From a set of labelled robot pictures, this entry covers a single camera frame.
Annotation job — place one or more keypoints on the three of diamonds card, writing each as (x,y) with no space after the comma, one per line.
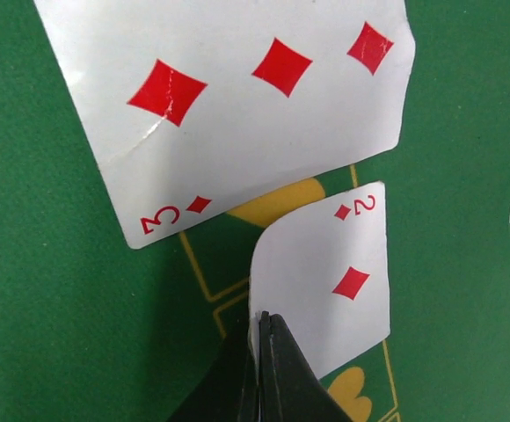
(192,108)

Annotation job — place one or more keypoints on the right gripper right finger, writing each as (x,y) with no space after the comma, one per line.
(288,389)

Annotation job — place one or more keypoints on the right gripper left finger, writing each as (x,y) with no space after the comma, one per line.
(228,391)

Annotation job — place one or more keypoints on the two of diamonds card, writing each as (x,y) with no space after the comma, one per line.
(324,269)

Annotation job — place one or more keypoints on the round green poker mat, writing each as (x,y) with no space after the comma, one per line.
(91,330)

